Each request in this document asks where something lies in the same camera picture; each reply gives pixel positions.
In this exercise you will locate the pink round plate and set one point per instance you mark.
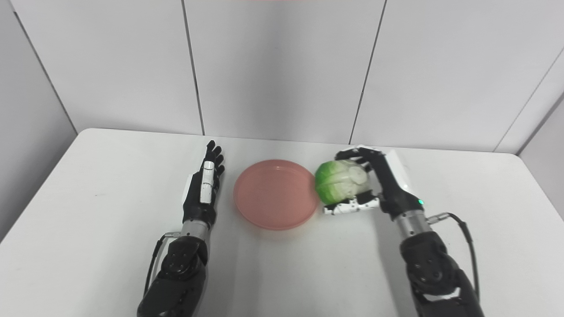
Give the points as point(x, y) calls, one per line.
point(275, 193)

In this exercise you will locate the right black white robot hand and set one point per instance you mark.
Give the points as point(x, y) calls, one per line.
point(390, 180)

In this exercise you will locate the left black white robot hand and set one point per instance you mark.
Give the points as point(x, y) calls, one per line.
point(202, 193)

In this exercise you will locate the green white cabbage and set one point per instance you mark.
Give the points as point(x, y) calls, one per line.
point(341, 181)

